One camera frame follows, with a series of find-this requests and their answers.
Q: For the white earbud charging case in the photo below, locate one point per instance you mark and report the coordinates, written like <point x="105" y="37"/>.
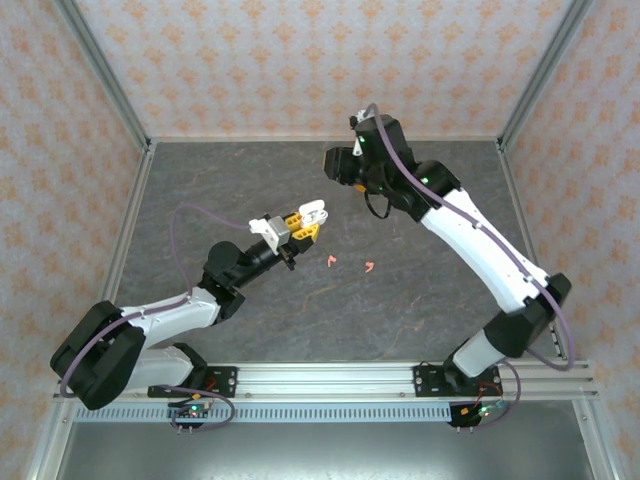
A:
<point x="315" y="205"/>

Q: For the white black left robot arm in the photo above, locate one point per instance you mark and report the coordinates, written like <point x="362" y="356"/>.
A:
<point x="165" y="320"/>

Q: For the small lit circuit board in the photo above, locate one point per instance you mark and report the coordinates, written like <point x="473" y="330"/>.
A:
<point x="192" y="411"/>
<point x="482" y="411"/>

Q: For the grey metal sheet panel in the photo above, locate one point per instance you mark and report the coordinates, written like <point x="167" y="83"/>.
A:
<point x="325" y="455"/>

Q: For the aluminium table edge rail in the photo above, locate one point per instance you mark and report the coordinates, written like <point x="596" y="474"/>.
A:
<point x="123" y="240"/>
<point x="530" y="240"/>
<point x="250" y="138"/>

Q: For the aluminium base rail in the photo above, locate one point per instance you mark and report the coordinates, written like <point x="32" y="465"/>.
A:
<point x="325" y="380"/>

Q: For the aluminium frame post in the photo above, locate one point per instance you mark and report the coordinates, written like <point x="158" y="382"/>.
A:
<point x="107" y="75"/>
<point x="536" y="75"/>

